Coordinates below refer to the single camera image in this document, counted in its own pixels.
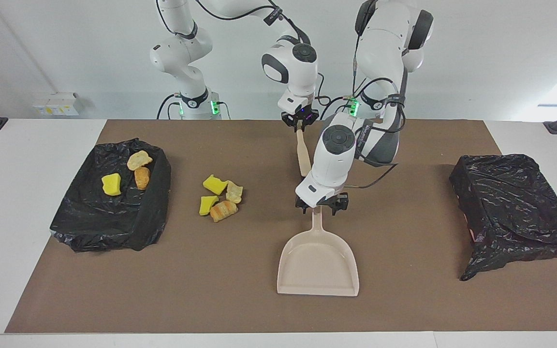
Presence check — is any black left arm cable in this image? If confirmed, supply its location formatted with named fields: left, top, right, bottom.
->
left=346, top=0, right=407, bottom=189

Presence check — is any large yellow sponge piece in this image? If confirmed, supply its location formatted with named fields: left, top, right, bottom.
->
left=203, top=174, right=229, bottom=196

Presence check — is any small yellow sponge piece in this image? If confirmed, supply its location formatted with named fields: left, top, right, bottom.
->
left=199, top=195, right=220, bottom=216

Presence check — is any beige plastic dustpan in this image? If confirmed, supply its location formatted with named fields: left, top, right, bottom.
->
left=277, top=208, right=360, bottom=297

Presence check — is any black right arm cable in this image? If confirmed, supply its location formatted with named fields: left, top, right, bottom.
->
left=196, top=0, right=331, bottom=106

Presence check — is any black bag-lined bin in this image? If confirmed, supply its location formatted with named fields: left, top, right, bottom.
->
left=50, top=139, right=172, bottom=253
left=449, top=154, right=557, bottom=282

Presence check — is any white labelled wall box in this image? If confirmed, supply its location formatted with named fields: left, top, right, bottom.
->
left=33, top=93, right=86, bottom=116

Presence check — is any striped toy croissant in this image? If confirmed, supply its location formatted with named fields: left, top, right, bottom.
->
left=210, top=200, right=238, bottom=223

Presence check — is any black base power cable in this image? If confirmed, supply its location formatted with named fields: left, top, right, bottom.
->
left=157, top=93, right=182, bottom=120

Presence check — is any brown oval bread roll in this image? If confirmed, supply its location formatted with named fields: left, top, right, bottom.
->
left=134, top=167, right=151, bottom=190

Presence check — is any brown table mat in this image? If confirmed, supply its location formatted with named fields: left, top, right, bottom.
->
left=5, top=119, right=557, bottom=334

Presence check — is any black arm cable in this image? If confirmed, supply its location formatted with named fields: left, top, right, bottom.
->
left=346, top=0, right=407, bottom=189
left=196, top=0, right=331, bottom=106

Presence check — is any beige hand brush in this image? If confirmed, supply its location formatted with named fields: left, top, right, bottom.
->
left=296, top=127, right=312, bottom=177

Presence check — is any yellow sponge with green back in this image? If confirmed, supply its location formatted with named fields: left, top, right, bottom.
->
left=102, top=173, right=122, bottom=196

